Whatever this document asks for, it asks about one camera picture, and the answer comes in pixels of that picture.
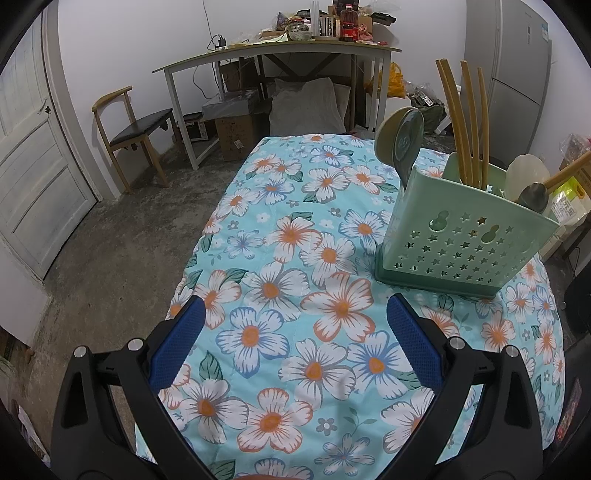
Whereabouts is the wooden chair black seat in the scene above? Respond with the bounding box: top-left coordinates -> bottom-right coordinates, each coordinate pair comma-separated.
91,85 -> 180,193

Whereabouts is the white desk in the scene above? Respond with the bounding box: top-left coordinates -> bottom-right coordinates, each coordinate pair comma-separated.
152,36 -> 402,171

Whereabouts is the red label bottle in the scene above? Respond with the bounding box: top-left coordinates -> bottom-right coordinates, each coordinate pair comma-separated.
340,0 -> 363,40

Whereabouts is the grey plastic bin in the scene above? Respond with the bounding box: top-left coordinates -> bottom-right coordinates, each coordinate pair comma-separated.
202,89 -> 260,121

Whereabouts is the yellow plastic bag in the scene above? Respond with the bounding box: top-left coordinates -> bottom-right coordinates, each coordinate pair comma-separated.
365,62 -> 407,100

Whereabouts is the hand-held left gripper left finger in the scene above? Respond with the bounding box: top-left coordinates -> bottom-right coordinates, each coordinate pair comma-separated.
50,294 -> 218,480

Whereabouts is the floral blue tablecloth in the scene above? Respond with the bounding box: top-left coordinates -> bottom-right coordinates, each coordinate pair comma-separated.
134,133 -> 566,480

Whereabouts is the olive green bag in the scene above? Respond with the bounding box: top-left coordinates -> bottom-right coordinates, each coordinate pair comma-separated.
406,83 -> 446,134

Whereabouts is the grey pillow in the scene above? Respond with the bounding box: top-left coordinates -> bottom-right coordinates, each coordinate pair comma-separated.
270,78 -> 345,137

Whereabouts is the small white oven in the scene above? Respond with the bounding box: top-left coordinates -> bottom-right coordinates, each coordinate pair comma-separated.
178,113 -> 217,145

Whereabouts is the white door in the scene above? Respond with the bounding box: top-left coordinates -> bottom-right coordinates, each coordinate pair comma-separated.
0,11 -> 100,282

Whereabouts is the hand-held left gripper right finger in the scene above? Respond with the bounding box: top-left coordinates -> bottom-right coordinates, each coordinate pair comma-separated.
383,293 -> 544,480

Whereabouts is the green utensil holder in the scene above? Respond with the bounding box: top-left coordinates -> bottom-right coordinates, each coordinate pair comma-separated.
374,152 -> 561,298

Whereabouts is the clear plastic bag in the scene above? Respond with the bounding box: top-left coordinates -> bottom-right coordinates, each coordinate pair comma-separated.
561,134 -> 591,162

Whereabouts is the brown cardboard box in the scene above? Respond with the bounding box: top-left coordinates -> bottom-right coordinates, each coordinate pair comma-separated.
219,60 -> 259,93
215,114 -> 258,162

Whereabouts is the silver refrigerator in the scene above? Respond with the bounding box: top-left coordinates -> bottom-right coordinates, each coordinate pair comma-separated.
464,0 -> 552,153

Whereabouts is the yellow-green rice bag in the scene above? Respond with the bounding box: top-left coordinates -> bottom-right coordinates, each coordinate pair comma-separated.
549,176 -> 589,227

